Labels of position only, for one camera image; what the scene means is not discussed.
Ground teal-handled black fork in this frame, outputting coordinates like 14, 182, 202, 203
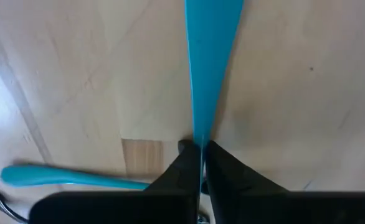
184, 0, 245, 224
0, 164, 151, 191

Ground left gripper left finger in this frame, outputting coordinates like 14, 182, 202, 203
29, 139, 202, 224

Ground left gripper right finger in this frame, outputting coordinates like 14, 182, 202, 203
204, 139, 365, 224

